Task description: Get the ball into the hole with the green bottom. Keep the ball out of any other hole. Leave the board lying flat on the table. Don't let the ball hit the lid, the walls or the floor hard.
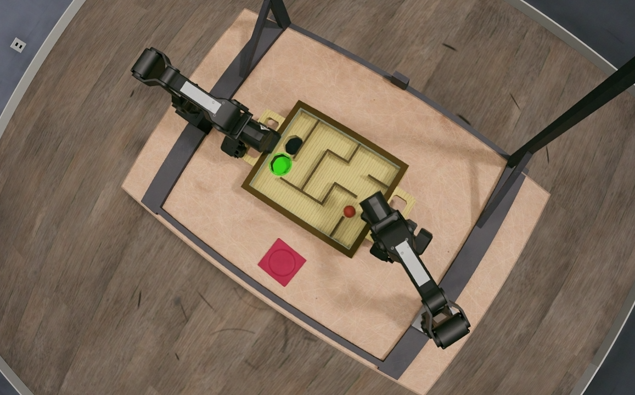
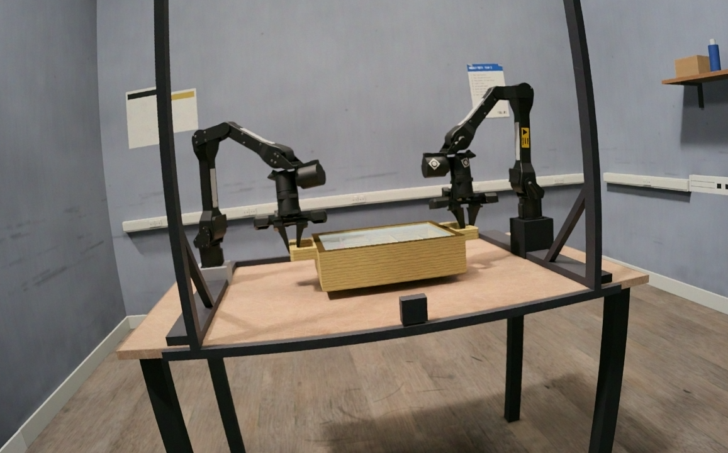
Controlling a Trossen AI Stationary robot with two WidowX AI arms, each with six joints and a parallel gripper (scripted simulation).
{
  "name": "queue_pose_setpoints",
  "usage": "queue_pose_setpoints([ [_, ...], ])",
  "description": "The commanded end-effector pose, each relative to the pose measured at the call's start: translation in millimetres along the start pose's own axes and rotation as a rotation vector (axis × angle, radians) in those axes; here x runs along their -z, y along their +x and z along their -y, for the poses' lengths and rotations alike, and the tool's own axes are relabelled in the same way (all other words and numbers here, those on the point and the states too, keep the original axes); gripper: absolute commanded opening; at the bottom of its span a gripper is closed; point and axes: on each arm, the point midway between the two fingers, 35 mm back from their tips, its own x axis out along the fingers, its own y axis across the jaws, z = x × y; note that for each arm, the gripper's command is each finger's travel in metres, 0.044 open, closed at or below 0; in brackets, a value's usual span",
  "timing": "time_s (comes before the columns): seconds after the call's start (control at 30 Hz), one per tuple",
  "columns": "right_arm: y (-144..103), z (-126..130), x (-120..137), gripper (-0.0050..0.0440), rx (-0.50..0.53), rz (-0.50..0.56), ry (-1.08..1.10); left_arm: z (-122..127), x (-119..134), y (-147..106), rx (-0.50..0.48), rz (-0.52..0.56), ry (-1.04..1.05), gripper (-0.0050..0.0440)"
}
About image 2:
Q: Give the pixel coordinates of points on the wooden maze board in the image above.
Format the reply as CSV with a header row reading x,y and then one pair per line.
x,y
387,254

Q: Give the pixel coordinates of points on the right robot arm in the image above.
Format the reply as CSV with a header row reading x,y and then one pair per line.
x,y
522,176

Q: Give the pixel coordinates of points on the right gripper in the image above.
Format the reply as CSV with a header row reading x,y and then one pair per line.
x,y
462,186

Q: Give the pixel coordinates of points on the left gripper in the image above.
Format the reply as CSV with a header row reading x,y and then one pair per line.
x,y
289,206

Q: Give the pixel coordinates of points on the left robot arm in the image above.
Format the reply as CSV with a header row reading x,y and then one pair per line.
x,y
213,224

